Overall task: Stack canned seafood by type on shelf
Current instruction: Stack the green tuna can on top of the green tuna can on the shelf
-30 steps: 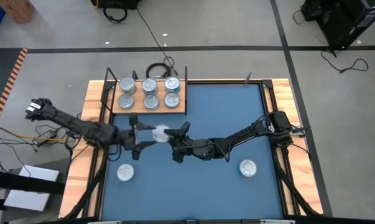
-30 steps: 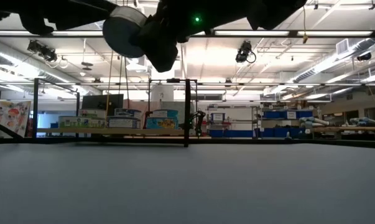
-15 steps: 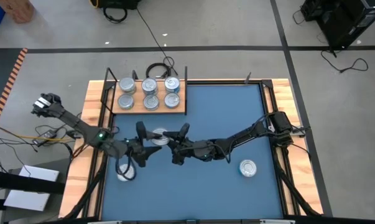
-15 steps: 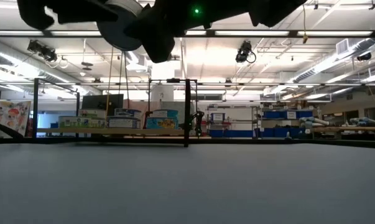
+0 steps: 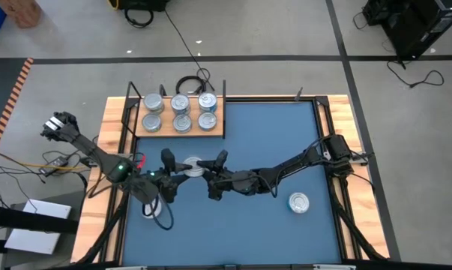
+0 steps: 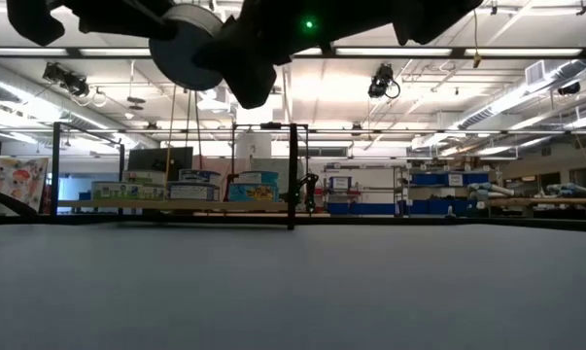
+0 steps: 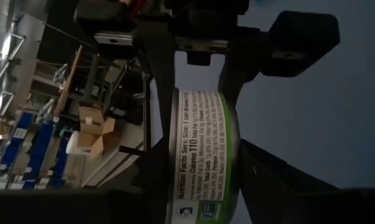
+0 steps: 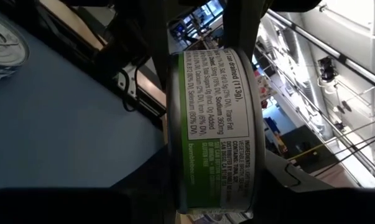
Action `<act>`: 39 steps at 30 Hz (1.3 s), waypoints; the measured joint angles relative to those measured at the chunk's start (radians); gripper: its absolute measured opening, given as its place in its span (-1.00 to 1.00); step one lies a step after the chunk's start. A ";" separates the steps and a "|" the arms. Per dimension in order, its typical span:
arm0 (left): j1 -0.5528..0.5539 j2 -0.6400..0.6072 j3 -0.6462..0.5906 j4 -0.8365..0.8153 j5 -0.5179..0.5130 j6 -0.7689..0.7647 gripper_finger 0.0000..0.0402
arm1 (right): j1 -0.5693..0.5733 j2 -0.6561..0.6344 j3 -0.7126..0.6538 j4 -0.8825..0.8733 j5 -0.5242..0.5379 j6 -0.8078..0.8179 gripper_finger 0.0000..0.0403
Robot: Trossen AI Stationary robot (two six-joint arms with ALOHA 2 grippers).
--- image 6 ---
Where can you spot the black monitor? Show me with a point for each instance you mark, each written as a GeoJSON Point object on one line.
{"type": "Point", "coordinates": [161, 158]}

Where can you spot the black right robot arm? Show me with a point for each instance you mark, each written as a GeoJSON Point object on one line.
{"type": "Point", "coordinates": [370, 14]}

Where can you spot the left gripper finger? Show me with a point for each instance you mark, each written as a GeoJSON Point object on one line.
{"type": "Point", "coordinates": [151, 19]}

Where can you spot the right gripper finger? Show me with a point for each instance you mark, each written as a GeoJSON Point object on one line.
{"type": "Point", "coordinates": [249, 78]}

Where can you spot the wooden background table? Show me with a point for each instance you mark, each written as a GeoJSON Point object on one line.
{"type": "Point", "coordinates": [540, 200]}

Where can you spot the blue table mat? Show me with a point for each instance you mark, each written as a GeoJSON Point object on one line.
{"type": "Point", "coordinates": [292, 291]}

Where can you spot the floral print box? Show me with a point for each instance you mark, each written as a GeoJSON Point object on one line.
{"type": "Point", "coordinates": [15, 180]}

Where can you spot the black ceiling dome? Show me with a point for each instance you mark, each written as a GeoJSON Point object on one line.
{"type": "Point", "coordinates": [569, 88]}

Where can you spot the small black background robot arm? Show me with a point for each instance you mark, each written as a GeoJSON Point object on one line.
{"type": "Point", "coordinates": [310, 189]}

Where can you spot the blue storage bins shelf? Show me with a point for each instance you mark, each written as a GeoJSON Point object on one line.
{"type": "Point", "coordinates": [443, 179]}

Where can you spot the black ceiling equipment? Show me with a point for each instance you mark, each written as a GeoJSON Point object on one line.
{"type": "Point", "coordinates": [64, 78]}

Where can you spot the blue white sign box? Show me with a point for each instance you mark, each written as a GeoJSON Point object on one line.
{"type": "Point", "coordinates": [339, 183]}

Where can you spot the black hanging camera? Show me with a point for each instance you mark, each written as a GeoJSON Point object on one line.
{"type": "Point", "coordinates": [381, 80]}

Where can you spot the wooden shelf black metal frame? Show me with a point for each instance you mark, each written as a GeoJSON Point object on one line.
{"type": "Point", "coordinates": [176, 205]}

